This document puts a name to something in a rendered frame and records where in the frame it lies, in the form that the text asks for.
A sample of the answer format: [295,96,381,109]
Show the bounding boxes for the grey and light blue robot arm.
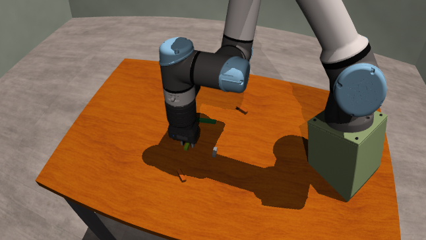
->
[159,0,387,133]

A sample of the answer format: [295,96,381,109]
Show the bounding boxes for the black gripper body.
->
[163,85,200,143]

